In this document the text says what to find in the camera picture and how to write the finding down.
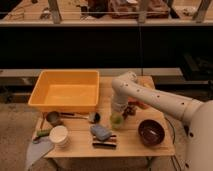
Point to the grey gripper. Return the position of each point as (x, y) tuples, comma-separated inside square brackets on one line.
[(118, 107)]

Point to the green plastic cup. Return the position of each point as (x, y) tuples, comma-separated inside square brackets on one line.
[(116, 121)]

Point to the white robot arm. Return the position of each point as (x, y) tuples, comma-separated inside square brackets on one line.
[(197, 115)]

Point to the orange plush toy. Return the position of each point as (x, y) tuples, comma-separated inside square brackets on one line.
[(140, 104)]

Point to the wooden folding table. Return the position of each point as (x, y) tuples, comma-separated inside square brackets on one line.
[(124, 142)]

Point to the black striped block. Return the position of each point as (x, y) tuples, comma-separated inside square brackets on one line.
[(111, 142)]

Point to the dark red bowl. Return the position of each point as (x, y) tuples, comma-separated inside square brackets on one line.
[(151, 132)]

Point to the yellow plastic bin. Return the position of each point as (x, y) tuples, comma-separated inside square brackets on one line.
[(66, 91)]

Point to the small grey metal cup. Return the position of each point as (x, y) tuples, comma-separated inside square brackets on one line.
[(53, 118)]

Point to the white paper cup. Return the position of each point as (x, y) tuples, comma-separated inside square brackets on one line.
[(59, 135)]

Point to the grey cloth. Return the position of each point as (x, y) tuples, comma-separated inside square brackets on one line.
[(36, 151)]

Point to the dish brush with handle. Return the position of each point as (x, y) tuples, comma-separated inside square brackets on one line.
[(91, 117)]

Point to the green handled tool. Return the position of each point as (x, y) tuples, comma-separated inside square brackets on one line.
[(39, 134)]

